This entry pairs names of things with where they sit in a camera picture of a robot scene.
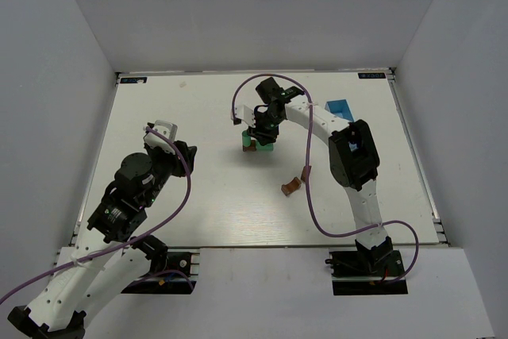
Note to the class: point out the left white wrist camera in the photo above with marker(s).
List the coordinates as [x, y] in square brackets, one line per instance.
[160, 134]

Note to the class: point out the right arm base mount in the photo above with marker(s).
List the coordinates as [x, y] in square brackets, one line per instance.
[352, 278]

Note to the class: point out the brown arch block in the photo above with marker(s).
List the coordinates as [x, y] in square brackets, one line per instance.
[291, 187]

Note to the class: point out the blue plastic box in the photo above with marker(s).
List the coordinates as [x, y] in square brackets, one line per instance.
[340, 108]

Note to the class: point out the brown cube block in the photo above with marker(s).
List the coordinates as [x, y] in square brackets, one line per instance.
[249, 148]

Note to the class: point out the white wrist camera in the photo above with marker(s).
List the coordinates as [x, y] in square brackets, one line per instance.
[243, 114]
[160, 134]

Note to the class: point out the blue corner label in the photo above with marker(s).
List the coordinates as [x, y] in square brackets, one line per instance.
[133, 80]
[371, 75]

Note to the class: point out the right blue corner label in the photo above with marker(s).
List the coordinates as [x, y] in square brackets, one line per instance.
[371, 75]

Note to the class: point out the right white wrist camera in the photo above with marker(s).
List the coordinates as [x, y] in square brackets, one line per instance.
[243, 114]

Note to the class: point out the left blue corner label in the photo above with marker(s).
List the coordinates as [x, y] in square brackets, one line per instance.
[133, 80]

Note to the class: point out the green small block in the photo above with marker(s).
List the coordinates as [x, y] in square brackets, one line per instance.
[246, 139]

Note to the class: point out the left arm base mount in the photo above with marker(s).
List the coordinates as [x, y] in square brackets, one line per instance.
[178, 276]

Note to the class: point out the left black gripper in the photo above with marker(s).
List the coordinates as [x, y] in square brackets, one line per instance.
[181, 158]

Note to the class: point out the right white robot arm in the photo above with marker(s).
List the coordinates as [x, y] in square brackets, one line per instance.
[353, 159]

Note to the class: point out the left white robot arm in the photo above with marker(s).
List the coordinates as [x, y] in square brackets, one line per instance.
[108, 256]

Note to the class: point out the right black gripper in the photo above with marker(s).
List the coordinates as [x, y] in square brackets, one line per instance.
[263, 133]

